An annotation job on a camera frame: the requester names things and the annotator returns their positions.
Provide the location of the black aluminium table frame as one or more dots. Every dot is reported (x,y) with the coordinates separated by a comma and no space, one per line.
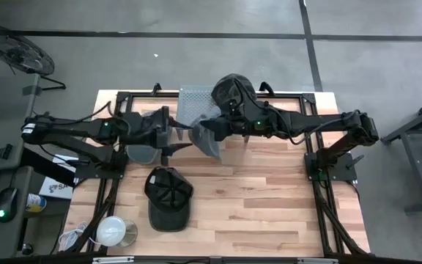
(288,96)

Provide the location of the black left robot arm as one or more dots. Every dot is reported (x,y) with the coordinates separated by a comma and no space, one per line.
(68,128)

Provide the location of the grey side desk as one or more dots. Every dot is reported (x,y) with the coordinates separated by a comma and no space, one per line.
(2,102)

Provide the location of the silver bracket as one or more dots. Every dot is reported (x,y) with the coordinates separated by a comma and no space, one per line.
(113,260)
(318,261)

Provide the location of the black computer mouse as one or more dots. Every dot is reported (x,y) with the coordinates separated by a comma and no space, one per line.
(6,203)

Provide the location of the black wedge bracket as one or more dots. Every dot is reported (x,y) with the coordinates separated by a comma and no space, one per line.
(3,151)

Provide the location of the grey cap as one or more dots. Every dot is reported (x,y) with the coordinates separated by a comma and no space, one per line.
(205,143)
(141,154)

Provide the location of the clear cup with white lid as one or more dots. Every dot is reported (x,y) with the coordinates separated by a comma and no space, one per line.
(112,231)

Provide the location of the black frame clamp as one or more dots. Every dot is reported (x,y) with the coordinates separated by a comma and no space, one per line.
(266,88)
(156,87)

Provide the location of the black floor fan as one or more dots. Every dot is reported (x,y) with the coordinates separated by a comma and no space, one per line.
(17,51)

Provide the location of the black cap with white label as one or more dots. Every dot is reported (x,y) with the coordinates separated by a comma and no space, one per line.
(169,199)

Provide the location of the grey perforated metal riser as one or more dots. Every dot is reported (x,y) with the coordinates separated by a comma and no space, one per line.
(192,102)

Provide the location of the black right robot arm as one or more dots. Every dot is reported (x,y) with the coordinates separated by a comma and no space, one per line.
(306,122)

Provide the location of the white and blue can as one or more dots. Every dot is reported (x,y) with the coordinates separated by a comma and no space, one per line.
(36,202)

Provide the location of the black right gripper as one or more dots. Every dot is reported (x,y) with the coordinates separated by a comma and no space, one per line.
(242,122)

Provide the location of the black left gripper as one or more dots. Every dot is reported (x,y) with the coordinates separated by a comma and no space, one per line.
(145,130)

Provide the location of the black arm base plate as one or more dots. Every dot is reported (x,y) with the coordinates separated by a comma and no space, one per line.
(339,166)
(99,172)

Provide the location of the white printed box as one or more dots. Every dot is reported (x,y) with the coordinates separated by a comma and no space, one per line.
(55,188)

